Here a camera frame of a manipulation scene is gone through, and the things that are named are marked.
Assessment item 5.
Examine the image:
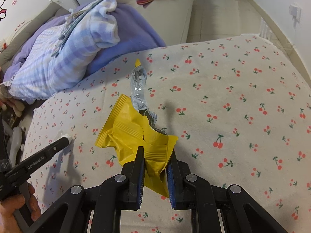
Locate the yellow snack wrapper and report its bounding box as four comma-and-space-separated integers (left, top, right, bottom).
95, 59, 178, 197

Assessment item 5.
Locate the person left hand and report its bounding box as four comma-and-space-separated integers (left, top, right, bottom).
1, 183, 42, 233

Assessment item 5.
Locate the cherry print bed sheet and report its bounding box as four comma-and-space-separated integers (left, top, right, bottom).
24, 36, 310, 232

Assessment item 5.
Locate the blue checkered quilt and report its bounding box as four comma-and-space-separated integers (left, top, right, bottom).
1, 0, 120, 102

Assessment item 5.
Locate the purple blanket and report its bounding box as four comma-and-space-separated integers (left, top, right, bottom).
1, 4, 166, 82

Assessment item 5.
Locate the white sofa bench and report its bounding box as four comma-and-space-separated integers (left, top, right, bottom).
125, 0, 193, 46

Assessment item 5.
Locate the wall socket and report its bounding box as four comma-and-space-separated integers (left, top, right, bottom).
289, 4, 301, 22

